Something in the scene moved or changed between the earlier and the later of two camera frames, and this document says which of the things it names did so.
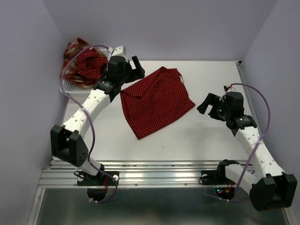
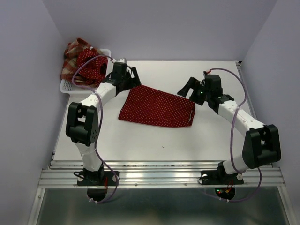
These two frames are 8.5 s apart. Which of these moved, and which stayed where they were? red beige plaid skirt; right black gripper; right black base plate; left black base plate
Moved: right black gripper
Stayed: right black base plate; left black base plate; red beige plaid skirt
